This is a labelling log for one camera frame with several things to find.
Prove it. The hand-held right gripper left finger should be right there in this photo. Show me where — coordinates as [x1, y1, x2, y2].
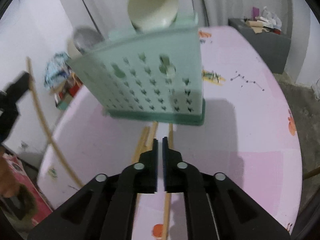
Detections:
[26, 138, 159, 240]

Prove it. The white plastic ladle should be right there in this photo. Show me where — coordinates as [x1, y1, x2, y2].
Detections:
[127, 0, 180, 32]

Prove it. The metal spoon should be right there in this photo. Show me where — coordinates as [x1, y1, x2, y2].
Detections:
[73, 27, 105, 55]

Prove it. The person's left hand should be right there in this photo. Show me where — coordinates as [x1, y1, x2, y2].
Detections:
[0, 150, 22, 198]

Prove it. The green perforated utensil basket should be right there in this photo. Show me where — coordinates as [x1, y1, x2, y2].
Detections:
[65, 12, 207, 126]

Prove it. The grey curtain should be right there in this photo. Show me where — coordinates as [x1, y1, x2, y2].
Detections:
[51, 0, 294, 43]

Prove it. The bundle of wooden chopsticks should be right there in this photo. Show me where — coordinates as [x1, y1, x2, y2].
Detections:
[131, 121, 174, 240]

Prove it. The green box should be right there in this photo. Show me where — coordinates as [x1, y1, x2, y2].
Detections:
[55, 96, 73, 110]

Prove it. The pink box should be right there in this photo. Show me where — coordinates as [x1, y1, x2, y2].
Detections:
[2, 154, 54, 220]

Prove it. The grey cabinet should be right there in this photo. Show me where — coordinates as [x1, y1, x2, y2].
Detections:
[228, 17, 292, 74]

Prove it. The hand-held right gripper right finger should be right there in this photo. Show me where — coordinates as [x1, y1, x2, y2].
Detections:
[162, 137, 292, 240]

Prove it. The wooden chopstick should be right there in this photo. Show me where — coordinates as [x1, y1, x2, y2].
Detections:
[26, 56, 85, 189]

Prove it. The white plastic bag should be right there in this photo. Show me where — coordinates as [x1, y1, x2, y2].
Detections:
[261, 6, 282, 28]

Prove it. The wooden stick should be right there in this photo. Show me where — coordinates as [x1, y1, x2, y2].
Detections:
[302, 166, 320, 180]

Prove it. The red handbag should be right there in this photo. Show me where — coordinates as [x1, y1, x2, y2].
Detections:
[64, 80, 83, 98]

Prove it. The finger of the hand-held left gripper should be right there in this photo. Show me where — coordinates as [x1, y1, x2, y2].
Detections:
[6, 72, 33, 103]

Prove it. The pink printed tablecloth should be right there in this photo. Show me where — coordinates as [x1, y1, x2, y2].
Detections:
[37, 25, 303, 240]

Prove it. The brown cardboard roll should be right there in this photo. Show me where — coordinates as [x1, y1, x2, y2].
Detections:
[245, 20, 265, 33]

